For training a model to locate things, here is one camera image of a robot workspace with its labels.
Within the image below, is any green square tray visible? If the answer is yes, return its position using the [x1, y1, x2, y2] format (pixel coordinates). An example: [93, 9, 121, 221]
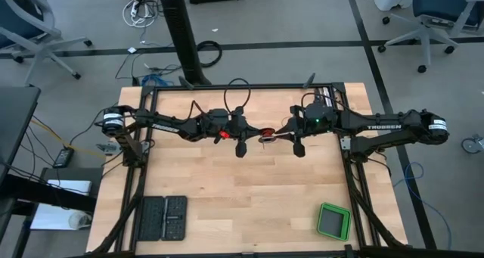
[315, 202, 353, 242]

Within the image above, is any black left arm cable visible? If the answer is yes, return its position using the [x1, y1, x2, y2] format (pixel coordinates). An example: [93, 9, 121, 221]
[223, 77, 252, 113]

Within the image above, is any clear plastic cup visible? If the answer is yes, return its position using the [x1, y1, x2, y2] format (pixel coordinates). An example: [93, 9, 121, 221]
[67, 211, 93, 229]

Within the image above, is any black coiled floor cable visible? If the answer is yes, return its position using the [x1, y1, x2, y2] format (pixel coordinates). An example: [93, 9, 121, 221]
[196, 40, 224, 69]

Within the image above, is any black desk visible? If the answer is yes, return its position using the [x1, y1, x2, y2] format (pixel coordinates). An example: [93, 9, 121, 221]
[0, 86, 98, 258]

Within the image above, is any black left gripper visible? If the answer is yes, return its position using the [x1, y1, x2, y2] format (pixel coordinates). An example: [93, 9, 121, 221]
[228, 105, 266, 160]

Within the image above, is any white blue office chair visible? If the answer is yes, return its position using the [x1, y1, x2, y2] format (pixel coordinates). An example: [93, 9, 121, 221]
[0, 0, 94, 87]
[377, 0, 484, 74]

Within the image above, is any black open tool case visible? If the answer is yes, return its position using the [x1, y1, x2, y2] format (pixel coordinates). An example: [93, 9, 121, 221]
[136, 195, 189, 242]

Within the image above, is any white power strip with cables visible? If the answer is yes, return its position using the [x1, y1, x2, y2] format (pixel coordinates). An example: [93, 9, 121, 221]
[121, 0, 158, 29]

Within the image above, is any black aluminium rig frame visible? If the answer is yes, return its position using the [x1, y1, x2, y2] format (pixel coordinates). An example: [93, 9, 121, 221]
[67, 72, 484, 258]

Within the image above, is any yellow floor cable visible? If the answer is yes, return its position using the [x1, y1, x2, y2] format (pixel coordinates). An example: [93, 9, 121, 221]
[29, 118, 109, 159]

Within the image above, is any white flat device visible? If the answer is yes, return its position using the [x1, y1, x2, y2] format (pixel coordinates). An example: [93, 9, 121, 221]
[47, 179, 92, 197]

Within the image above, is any black tower fan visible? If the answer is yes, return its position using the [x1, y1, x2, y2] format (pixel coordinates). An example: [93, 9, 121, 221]
[157, 0, 213, 87]

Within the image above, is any small cord spool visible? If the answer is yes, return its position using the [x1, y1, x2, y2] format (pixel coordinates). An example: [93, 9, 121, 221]
[257, 127, 278, 144]

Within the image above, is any blue floor cable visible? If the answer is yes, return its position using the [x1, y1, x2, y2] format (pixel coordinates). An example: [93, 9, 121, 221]
[392, 161, 453, 250]
[141, 73, 175, 88]

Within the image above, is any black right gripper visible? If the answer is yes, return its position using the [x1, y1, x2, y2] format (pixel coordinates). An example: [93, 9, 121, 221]
[275, 105, 307, 159]

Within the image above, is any black power adapter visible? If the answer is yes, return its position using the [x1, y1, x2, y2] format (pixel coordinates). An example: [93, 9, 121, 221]
[52, 147, 76, 169]

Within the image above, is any grey caster wheel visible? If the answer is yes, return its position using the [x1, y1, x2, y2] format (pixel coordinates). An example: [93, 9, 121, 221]
[461, 135, 484, 155]

